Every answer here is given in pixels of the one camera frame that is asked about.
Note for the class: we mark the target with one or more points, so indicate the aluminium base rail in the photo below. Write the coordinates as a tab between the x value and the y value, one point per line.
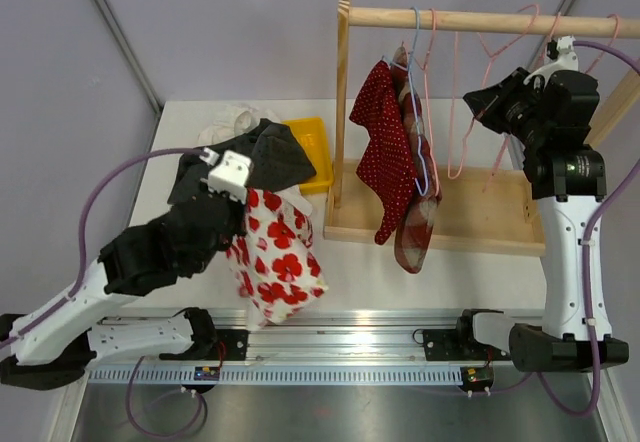
329	338

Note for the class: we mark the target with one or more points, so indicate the yellow plastic tray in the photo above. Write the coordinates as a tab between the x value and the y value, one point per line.
311	135

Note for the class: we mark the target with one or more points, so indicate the pink wire hanger grey skirt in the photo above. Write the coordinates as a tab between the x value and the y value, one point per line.
537	62

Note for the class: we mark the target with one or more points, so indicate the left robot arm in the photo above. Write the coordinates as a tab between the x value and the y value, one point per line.
57	344

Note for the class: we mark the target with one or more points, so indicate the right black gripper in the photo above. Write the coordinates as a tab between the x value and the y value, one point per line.
498	96

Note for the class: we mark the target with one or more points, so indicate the small circuit board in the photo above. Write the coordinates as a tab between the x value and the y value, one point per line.
206	373

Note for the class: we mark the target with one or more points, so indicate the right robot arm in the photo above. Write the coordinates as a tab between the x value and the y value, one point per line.
549	112

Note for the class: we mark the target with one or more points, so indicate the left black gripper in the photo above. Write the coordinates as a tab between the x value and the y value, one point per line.
240	208

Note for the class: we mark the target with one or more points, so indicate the red plaid skirt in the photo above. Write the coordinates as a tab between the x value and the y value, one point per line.
414	233

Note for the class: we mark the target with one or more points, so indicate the dark grey dotted skirt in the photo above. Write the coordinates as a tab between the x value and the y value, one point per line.
279	161

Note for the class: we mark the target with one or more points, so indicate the white red floral skirt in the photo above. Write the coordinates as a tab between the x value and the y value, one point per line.
273	262

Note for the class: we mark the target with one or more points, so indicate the blue wire hanger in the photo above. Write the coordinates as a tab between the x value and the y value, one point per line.
423	184

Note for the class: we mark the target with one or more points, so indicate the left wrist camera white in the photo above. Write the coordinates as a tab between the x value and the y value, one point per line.
228	174

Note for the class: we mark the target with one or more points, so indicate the white slotted cable duct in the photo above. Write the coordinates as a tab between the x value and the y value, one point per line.
282	375

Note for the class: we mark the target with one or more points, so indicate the dark red polka dot skirt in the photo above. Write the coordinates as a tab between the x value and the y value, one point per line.
386	166

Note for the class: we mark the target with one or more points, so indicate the wooden clothes rack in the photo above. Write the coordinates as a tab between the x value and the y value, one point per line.
485	210

